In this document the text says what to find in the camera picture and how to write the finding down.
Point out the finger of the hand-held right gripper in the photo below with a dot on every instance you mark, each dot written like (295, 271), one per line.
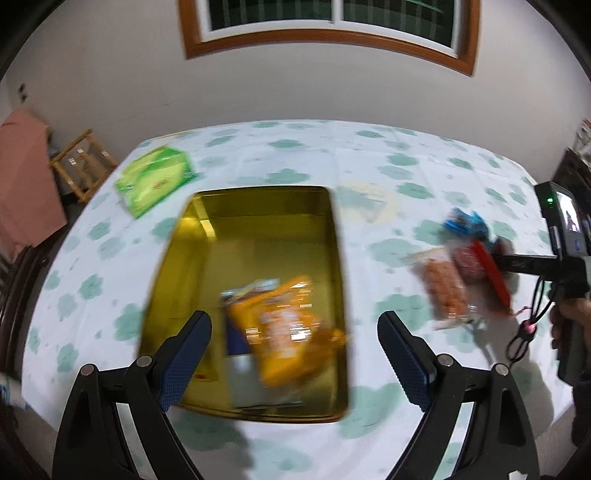
(526, 264)

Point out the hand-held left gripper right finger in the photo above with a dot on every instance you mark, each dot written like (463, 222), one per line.
(406, 364)

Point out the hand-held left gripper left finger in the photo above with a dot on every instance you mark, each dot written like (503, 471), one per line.
(184, 360)

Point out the long red snack packet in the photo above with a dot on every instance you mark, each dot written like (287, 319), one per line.
(494, 277)

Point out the navy and light blue packet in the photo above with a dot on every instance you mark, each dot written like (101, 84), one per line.
(240, 369)

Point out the pink snack packet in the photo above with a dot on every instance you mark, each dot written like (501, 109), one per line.
(466, 263)

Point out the blue snack packet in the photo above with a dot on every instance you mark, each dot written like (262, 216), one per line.
(455, 222)
(476, 226)

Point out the orange snack packet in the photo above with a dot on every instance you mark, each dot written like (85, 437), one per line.
(277, 332)

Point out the red and gold tin box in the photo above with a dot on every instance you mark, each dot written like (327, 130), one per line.
(258, 217)

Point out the person's right hand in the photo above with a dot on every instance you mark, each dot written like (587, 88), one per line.
(555, 327)

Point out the dark wooden furniture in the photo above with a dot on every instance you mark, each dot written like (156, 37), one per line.
(572, 168)

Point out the stack of newspapers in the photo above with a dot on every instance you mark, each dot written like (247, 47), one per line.
(584, 138)

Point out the dark wooden chair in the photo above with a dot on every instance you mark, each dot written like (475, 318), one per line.
(18, 286)

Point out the green tissue pack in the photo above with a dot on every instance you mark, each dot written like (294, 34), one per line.
(152, 180)

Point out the pink cloth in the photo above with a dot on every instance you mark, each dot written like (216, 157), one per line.
(27, 184)

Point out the bamboo chair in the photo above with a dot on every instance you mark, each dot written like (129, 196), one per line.
(74, 145)

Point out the wooden framed window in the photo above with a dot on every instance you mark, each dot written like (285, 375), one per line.
(194, 27)

